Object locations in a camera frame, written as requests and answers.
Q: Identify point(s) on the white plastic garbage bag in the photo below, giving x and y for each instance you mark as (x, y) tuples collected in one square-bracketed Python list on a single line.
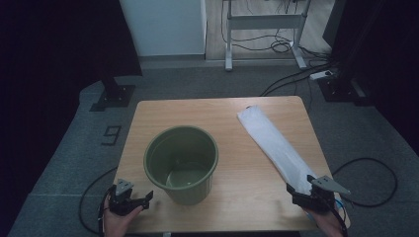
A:
[(273, 144)]

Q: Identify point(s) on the black curtain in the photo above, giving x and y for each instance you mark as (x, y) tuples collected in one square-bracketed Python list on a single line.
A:
[(49, 65), (388, 65)]

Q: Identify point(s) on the green plastic bin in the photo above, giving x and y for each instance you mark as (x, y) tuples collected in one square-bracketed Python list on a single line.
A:
[(189, 196)]

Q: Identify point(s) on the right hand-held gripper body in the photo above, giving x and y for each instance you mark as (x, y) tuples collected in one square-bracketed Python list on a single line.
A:
[(319, 199)]

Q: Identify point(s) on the white metal stand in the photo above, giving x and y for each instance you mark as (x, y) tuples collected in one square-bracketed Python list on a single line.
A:
[(263, 22)]

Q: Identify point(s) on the dark stand base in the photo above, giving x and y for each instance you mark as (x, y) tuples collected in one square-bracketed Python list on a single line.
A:
[(115, 95), (339, 89)]

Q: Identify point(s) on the person's left hand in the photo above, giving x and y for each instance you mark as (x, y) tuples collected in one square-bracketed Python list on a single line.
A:
[(117, 225)]

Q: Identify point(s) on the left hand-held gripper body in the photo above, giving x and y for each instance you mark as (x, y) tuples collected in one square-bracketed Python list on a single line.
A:
[(120, 204)]

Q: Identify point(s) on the white cabinet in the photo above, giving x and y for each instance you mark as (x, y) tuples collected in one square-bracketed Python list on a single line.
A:
[(164, 26)]

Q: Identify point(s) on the person's right hand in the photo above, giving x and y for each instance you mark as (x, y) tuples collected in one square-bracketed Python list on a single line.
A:
[(329, 223)]

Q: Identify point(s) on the white power strip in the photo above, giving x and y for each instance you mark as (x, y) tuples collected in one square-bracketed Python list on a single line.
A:
[(320, 75)]

